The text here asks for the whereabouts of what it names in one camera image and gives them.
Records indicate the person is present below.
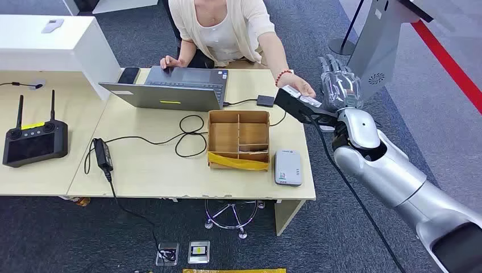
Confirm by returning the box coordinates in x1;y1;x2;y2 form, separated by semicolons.
160;0;317;99

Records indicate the black power adapter brick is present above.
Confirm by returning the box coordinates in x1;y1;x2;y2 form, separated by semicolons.
93;138;114;172

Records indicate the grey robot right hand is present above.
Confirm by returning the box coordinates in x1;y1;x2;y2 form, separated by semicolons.
318;53;365;112

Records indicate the grey laptop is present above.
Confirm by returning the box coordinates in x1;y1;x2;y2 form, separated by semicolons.
98;65;229;113

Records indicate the red barrier belt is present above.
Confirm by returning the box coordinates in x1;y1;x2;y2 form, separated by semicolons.
410;19;482;115

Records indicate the red bead bracelet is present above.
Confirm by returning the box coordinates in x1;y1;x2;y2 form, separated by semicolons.
275;69;294;88

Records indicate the white counter block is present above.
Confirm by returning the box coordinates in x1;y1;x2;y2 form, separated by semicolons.
0;14;122;102

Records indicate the black office chair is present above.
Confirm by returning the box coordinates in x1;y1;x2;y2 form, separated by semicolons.
161;0;216;69

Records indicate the black adapter hub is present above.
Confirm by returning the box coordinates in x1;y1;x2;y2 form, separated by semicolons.
256;94;275;108

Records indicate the thin black plug cable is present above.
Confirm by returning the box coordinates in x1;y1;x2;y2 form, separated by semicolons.
0;81;43;90

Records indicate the small grey flat device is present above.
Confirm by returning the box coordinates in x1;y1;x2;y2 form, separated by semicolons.
41;19;65;34

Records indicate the black remote controller with antennas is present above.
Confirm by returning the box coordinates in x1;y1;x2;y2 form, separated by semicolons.
2;89;69;168

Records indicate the long looped black cable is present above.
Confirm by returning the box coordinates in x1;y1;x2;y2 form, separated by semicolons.
83;111;287;175

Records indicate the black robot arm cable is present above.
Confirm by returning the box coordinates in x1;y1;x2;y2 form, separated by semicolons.
310;118;408;273

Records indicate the white furniture panel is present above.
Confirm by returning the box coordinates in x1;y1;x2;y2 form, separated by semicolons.
62;0;159;16

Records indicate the chrome stool base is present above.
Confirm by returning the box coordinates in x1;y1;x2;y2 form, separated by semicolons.
204;200;266;240

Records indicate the person's left hand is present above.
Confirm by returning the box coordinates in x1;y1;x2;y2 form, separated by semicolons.
276;72;317;99

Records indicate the wooden divided box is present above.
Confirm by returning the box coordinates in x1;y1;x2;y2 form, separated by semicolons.
207;110;271;172

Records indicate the pale wooden desk leg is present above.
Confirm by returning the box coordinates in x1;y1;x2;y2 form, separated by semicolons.
274;200;306;237

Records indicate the person's right hand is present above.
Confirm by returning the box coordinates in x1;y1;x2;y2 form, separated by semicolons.
160;55;186;71

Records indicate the black stanchion pole with base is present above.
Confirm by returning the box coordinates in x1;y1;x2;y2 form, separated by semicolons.
328;0;365;56

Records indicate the silver kiosk stand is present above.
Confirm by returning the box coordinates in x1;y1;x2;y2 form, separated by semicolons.
320;0;434;133

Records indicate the yellow floor tape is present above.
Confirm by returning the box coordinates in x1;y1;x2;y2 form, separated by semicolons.
182;268;287;273

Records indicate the silver floor socket box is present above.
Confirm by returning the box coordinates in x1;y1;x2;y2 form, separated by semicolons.
187;241;210;264

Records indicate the black mains power cord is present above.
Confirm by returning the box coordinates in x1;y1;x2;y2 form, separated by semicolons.
102;169;178;264

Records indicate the black smartphone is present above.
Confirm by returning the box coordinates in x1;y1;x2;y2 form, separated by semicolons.
117;67;141;85

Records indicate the grey white card reader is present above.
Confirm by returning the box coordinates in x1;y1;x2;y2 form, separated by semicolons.
274;149;303;187

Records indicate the yellow tape strip on box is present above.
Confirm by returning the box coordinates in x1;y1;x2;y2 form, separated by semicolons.
207;151;270;171

